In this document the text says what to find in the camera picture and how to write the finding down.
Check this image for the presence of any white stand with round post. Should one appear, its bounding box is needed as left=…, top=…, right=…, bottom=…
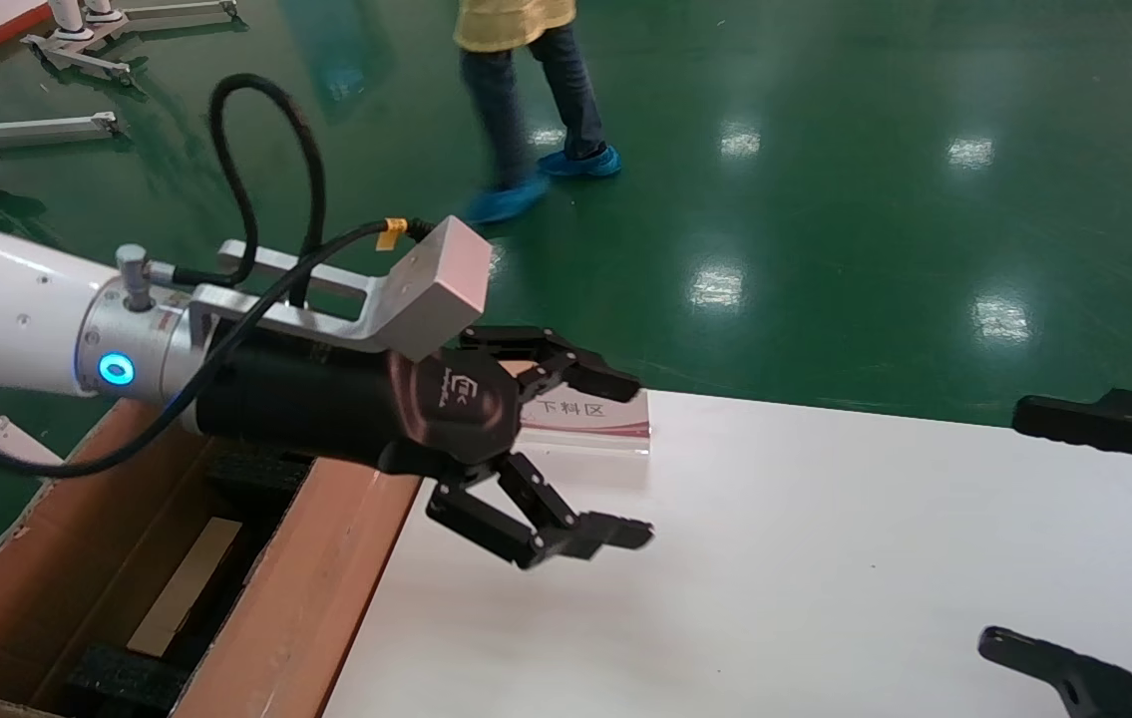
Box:
left=22, top=0, right=134, bottom=87

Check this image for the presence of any person in yellow shirt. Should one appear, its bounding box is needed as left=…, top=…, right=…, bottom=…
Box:
left=453, top=0, right=624, bottom=226

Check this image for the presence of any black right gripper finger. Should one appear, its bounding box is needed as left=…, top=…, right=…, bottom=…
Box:
left=1011, top=391, right=1132, bottom=496
left=976, top=628, right=1132, bottom=718

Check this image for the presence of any thin black yellow-tagged cable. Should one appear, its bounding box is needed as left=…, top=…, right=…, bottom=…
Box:
left=0, top=217, right=437, bottom=480

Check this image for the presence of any white stand with grey post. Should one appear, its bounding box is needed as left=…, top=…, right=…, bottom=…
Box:
left=0, top=88, right=120, bottom=196

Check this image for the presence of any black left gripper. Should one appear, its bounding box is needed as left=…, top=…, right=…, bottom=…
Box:
left=191, top=326, right=656, bottom=571

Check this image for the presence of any large cardboard box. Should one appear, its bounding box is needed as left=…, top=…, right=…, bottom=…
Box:
left=0, top=399, right=425, bottom=718

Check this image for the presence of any white stand base bar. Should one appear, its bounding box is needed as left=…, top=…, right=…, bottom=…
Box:
left=82, top=0, right=240, bottom=28

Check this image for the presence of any thick black cable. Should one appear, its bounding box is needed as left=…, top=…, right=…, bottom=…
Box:
left=172, top=73, right=329, bottom=310

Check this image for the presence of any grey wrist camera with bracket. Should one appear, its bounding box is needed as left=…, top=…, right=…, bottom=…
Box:
left=191, top=214, right=494, bottom=362

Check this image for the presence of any acrylic sign with red print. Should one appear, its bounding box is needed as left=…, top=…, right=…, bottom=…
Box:
left=521, top=389, right=653, bottom=458

